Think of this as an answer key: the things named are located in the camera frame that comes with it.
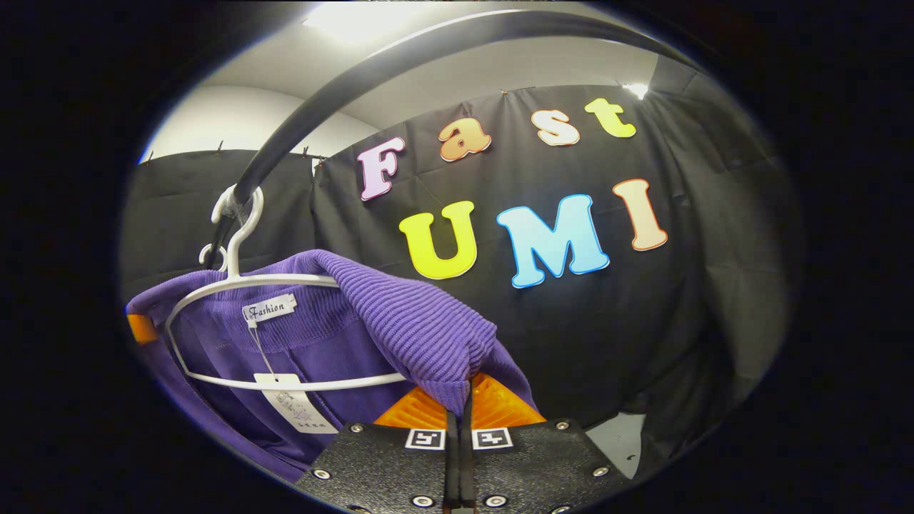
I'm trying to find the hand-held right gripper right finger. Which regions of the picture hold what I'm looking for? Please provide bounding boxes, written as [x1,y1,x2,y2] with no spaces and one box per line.
[461,371,636,514]

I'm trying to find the white paper hang tag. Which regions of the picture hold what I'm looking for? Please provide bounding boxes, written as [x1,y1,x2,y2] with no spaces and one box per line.
[253,373,340,435]

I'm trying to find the black metal clothes rack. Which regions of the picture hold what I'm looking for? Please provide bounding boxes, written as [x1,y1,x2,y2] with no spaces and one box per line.
[202,9,708,271]

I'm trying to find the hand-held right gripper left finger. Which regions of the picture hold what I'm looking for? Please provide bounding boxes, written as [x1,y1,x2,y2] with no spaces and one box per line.
[294,385,458,514]

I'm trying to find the purple knit cardigan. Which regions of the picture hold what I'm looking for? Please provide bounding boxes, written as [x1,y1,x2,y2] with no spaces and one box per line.
[125,249,538,483]

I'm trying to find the black backdrop cloth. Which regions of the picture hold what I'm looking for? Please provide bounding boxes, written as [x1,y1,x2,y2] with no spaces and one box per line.
[120,68,804,486]

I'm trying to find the large ceiling light panel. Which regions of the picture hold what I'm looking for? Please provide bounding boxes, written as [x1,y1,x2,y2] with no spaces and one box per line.
[303,2,429,40]

